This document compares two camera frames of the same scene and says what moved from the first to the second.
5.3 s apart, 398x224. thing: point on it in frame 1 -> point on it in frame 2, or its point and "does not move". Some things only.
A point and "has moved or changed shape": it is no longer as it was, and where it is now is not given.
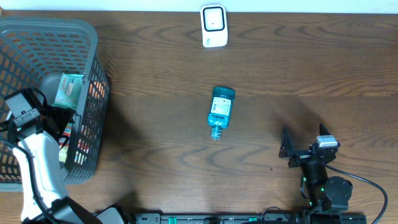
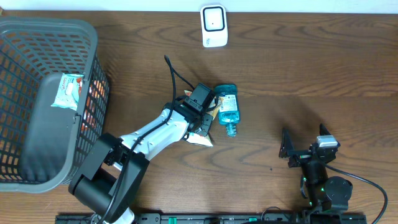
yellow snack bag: (63, 153) -> (199, 137)
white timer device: (214, 25) does not move
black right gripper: (286, 150) does not move
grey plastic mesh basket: (32, 49) does not move
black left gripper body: (53, 112) -> (206, 124)
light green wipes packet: (69, 91) does not move
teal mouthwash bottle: (219, 112) has moved or changed shape
